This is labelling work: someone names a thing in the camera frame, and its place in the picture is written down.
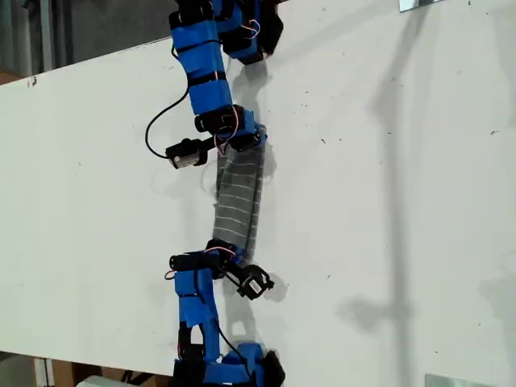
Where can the grey white-striped towel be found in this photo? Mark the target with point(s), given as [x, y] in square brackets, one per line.
[238, 201]

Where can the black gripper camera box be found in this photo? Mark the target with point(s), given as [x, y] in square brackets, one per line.
[185, 158]
[254, 286]

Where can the white container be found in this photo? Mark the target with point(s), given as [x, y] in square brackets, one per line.
[96, 382]

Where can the black camera stalk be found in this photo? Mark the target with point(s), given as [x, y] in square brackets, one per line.
[231, 276]
[209, 143]

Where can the grey vertical bar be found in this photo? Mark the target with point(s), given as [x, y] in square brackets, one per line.
[46, 36]

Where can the white post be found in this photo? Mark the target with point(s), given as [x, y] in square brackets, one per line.
[42, 375]

